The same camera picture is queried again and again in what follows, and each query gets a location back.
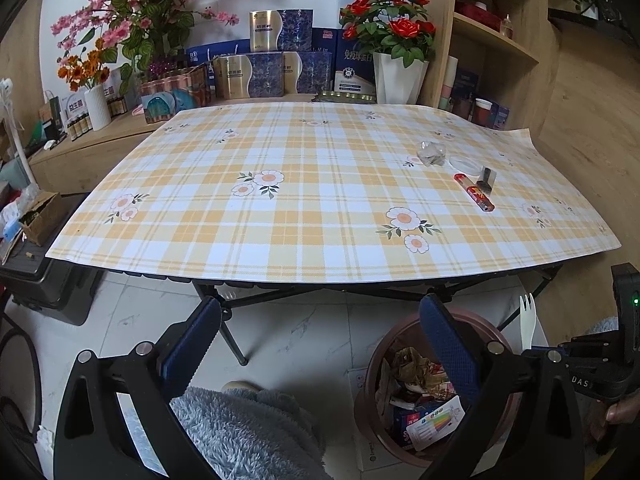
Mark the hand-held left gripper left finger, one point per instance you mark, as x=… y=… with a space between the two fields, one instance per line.
x=195 y=340

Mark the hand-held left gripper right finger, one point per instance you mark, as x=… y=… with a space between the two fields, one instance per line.
x=445 y=340

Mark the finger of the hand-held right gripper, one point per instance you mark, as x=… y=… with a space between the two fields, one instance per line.
x=532 y=351

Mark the white plastic spork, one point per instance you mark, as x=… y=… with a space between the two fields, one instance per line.
x=527 y=320

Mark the brown paper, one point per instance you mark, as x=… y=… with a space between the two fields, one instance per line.
x=412 y=365

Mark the brown plastic bin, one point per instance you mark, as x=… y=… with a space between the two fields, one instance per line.
x=400 y=327

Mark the white printed packet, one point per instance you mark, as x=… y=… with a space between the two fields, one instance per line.
x=440 y=422

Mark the blue red snack bag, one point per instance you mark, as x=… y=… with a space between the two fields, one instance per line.
x=407 y=422

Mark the person's right hand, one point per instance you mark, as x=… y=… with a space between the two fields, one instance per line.
x=617 y=412

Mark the person's right leg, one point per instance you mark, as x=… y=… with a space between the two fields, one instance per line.
x=602 y=327

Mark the person's leg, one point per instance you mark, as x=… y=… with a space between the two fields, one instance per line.
x=602 y=327
x=245 y=430

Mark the beige slipper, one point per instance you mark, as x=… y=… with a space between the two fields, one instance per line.
x=240 y=386

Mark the person's left leg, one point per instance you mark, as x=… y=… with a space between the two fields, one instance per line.
x=245 y=430

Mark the white flat box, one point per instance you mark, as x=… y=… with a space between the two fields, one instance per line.
x=362 y=425

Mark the red thin tube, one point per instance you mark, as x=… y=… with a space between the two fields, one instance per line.
x=475 y=192

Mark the black plastic case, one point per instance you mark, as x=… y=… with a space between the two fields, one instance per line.
x=50 y=285

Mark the white round lid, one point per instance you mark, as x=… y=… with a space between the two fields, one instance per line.
x=463 y=165

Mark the clear plastic wrapper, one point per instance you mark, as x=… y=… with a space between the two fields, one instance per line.
x=432 y=152

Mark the open cardboard box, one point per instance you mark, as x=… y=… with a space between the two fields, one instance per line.
x=42 y=217

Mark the clear plastic bag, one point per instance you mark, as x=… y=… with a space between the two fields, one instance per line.
x=12 y=225

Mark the white red paper cup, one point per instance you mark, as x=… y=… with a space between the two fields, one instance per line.
x=484 y=112

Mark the brown tumbler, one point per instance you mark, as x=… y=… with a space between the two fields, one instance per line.
x=462 y=109

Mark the row of small brown bottles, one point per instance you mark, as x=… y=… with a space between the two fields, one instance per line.
x=80 y=127

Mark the white ribbed vase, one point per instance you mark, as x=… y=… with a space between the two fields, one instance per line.
x=98 y=107

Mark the dark blue carton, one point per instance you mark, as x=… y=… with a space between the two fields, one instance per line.
x=466 y=85

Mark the white desk fan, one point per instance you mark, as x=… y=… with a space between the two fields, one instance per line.
x=17 y=155

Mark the stack of pastel cups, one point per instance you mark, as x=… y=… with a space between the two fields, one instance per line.
x=449 y=82

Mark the white angular vase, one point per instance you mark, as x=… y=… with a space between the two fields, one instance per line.
x=400 y=82

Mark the gold trimmed tray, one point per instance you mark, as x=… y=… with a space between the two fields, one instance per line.
x=345 y=97

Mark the green paper bag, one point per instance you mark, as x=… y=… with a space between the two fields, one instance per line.
x=50 y=115

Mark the purple artificial flowers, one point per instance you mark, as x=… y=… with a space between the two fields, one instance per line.
x=160 y=67

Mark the blue box white badge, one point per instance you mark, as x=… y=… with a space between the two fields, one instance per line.
x=350 y=75

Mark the orange artificial flowers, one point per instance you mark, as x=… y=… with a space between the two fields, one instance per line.
x=87 y=72

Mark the flat blue box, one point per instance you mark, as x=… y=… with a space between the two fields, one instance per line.
x=225 y=50

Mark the glass perfume bottle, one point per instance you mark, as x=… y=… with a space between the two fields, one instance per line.
x=508 y=27

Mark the red rose bouquet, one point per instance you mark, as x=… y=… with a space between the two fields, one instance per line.
x=395 y=25

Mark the dark blue box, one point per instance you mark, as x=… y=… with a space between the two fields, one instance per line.
x=325 y=40

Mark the wooden shelf unit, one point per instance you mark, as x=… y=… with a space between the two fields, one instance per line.
x=435 y=10

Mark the red basket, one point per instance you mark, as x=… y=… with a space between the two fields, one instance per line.
x=477 y=10

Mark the pink blossom arrangement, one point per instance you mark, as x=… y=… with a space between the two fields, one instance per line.
x=145 y=5

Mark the black folding table frame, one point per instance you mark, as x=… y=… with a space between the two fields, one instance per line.
x=240 y=332

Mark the black wall shelf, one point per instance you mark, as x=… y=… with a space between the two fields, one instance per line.
x=600 y=27

